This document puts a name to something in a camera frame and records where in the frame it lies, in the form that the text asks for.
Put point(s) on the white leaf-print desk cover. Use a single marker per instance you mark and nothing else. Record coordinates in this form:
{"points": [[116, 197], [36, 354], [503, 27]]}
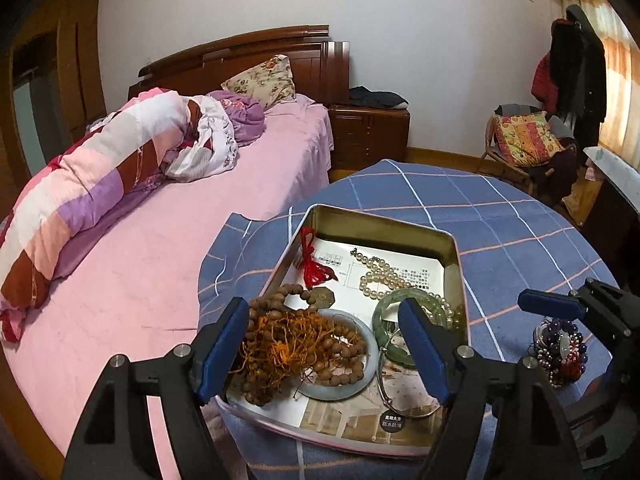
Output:
{"points": [[617, 167]]}

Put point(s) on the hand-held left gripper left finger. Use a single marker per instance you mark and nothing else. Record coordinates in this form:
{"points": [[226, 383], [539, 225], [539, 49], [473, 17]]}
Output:
{"points": [[220, 355]]}

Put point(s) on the floral pillow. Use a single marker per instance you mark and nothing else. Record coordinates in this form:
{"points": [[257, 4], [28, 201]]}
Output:
{"points": [[262, 82]]}

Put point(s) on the red hanging jacket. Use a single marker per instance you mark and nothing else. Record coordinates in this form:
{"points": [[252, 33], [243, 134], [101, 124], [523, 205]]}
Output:
{"points": [[542, 82]]}

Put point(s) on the red tassel bronze pendant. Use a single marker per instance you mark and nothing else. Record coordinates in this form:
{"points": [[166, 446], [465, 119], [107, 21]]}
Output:
{"points": [[312, 272]]}

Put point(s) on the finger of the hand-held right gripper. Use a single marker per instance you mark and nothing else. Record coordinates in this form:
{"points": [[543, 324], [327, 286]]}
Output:
{"points": [[550, 302]]}

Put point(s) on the bed with pink sheet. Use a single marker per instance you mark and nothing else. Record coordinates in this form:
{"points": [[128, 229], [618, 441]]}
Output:
{"points": [[175, 260]]}

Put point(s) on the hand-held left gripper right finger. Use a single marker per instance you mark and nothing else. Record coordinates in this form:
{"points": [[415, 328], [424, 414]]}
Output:
{"points": [[425, 355]]}

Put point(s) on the purple blanket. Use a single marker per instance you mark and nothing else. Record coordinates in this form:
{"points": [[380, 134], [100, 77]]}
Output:
{"points": [[247, 120]]}

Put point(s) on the wooden bed headboard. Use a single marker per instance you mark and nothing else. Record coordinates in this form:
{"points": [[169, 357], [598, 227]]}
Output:
{"points": [[240, 62]]}

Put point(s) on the yellow patterned cushion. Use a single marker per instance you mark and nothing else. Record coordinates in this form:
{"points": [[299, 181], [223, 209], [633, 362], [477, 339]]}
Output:
{"points": [[525, 137]]}

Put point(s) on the yellow patterned curtain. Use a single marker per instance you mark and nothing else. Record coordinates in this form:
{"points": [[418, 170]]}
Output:
{"points": [[620, 70]]}

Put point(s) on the wooden nightstand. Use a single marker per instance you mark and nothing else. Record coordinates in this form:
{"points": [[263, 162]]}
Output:
{"points": [[367, 135]]}

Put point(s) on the dark wooden desk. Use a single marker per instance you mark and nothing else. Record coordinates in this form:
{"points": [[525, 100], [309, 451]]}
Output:
{"points": [[610, 230]]}

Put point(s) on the rattan chair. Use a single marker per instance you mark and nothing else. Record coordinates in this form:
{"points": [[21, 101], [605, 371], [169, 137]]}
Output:
{"points": [[492, 157]]}

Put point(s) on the wooden wardrobe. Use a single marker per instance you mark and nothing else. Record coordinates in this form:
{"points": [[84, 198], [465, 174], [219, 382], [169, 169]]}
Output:
{"points": [[65, 75]]}

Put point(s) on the dark folded clothes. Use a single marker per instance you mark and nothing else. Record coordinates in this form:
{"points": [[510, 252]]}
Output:
{"points": [[377, 97]]}

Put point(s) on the pink striped quilt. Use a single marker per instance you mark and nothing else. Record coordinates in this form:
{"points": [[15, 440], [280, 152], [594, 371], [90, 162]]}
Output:
{"points": [[100, 170]]}

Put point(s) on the thin silver bangle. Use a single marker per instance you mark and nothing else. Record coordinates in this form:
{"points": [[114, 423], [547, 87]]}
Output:
{"points": [[382, 380]]}

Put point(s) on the dark clothes pile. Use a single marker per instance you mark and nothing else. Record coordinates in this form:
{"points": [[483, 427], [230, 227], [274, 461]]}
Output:
{"points": [[557, 172]]}

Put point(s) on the pale jade bangle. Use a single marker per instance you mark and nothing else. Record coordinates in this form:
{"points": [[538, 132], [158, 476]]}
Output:
{"points": [[367, 370]]}

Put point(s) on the green jade bangle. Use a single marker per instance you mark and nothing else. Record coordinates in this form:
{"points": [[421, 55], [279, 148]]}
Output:
{"points": [[387, 305]]}

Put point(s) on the black hanging coat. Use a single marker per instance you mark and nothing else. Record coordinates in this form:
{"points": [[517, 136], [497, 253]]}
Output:
{"points": [[582, 70]]}

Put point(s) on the printed paper liner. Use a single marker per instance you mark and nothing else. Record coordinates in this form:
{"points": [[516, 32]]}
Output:
{"points": [[425, 272]]}

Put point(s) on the blue checked tablecloth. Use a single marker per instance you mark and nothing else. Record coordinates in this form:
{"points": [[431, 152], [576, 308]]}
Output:
{"points": [[500, 210]]}

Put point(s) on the rectangular metal tin box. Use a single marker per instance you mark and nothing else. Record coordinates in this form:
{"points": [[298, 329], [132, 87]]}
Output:
{"points": [[380, 227]]}

